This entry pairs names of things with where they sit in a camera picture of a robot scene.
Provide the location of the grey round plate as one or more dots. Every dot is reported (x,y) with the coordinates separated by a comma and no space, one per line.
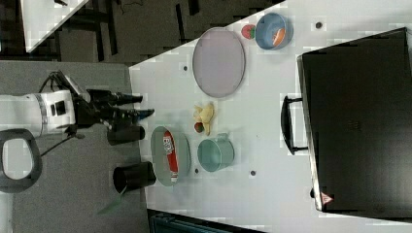
(218,62)

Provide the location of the black cylinder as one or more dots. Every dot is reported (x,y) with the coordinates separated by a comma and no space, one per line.
(126,135)
(132,177)

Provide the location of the small red felt strawberry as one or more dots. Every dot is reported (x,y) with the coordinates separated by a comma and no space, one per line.
(198,127)

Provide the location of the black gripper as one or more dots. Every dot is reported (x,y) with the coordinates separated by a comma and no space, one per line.
(95,108)

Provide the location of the black cylinder upper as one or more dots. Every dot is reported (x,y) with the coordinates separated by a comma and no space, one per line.
(126,135)

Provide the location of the red felt ketchup bottle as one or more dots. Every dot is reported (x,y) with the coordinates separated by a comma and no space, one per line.
(169,147)

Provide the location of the black oven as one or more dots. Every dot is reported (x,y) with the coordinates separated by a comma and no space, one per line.
(357,106)

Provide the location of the teal metal pot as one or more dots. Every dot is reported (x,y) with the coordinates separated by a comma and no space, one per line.
(215,154)

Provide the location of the blue bowl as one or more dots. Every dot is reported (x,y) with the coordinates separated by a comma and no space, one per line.
(267,26)

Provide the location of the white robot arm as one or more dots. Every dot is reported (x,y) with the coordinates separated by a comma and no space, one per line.
(26,118)

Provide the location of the pale green strainer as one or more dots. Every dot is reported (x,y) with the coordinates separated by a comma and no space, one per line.
(160,161)

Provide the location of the orange felt carrot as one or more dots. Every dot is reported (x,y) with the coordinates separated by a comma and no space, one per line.
(279,37)

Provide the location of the white side table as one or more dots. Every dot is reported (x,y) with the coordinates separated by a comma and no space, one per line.
(40,18)

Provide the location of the black cylinder lower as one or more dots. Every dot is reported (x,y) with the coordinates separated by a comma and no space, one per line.
(132,177)

